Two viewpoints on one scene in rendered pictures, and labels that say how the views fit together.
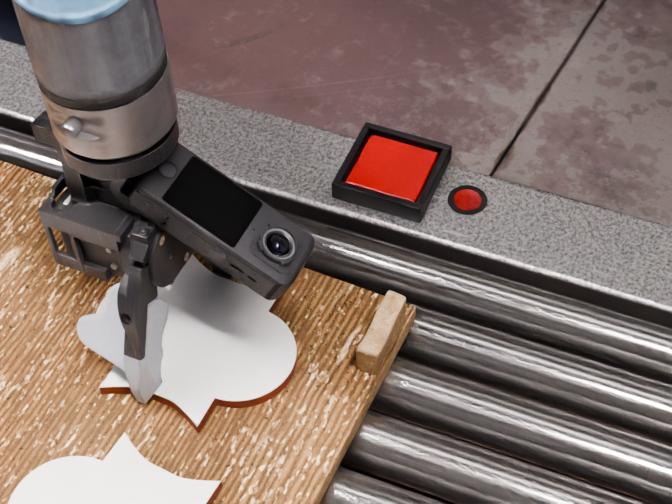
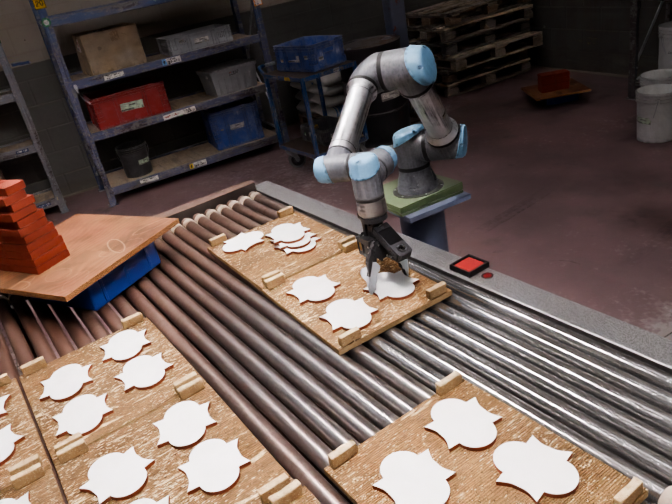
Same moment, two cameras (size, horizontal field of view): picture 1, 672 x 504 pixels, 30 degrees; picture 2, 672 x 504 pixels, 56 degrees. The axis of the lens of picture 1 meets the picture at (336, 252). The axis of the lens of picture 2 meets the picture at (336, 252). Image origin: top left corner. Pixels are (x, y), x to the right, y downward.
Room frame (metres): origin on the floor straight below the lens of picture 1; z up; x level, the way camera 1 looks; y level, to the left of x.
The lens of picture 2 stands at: (-0.70, -0.66, 1.79)
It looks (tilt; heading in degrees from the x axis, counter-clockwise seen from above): 26 degrees down; 37
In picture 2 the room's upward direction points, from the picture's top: 12 degrees counter-clockwise
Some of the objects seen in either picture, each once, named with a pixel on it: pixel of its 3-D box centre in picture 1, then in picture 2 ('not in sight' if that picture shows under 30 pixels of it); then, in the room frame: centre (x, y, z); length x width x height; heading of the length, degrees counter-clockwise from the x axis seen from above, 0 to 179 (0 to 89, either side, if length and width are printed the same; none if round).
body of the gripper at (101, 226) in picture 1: (124, 189); (375, 234); (0.54, 0.13, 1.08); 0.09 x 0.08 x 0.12; 64
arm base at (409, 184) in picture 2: not in sight; (415, 175); (1.23, 0.36, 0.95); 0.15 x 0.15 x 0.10
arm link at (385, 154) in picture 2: not in sight; (373, 165); (0.64, 0.17, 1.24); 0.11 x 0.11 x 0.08; 9
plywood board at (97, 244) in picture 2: not in sight; (72, 251); (0.32, 1.16, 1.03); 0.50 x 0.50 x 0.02; 5
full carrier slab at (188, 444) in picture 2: not in sight; (166, 471); (-0.21, 0.21, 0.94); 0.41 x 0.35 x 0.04; 66
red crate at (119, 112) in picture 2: not in sight; (127, 102); (3.01, 4.13, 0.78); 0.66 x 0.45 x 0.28; 150
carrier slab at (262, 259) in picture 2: not in sight; (280, 247); (0.67, 0.58, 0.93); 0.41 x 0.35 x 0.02; 66
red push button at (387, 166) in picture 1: (392, 172); (469, 266); (0.70, -0.05, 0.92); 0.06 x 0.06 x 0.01; 67
